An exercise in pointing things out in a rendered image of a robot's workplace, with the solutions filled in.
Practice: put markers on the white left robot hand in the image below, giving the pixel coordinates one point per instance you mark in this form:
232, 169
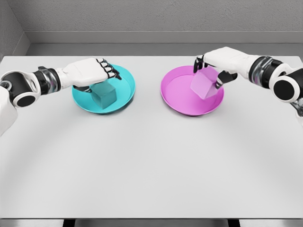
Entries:
88, 71

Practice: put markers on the pink block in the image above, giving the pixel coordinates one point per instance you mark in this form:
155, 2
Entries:
203, 82

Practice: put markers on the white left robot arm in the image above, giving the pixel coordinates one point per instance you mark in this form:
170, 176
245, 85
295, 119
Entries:
30, 82

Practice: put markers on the teal block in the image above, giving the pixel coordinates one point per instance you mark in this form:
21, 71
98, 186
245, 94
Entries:
105, 95

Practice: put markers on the pink plate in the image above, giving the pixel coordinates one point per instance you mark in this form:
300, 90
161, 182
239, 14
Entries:
177, 94

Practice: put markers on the teal plate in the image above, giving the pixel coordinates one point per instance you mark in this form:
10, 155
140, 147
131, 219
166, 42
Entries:
125, 81

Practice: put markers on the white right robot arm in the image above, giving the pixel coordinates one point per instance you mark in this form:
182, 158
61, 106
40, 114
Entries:
272, 73

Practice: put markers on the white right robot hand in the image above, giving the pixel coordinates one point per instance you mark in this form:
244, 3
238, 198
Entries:
225, 58

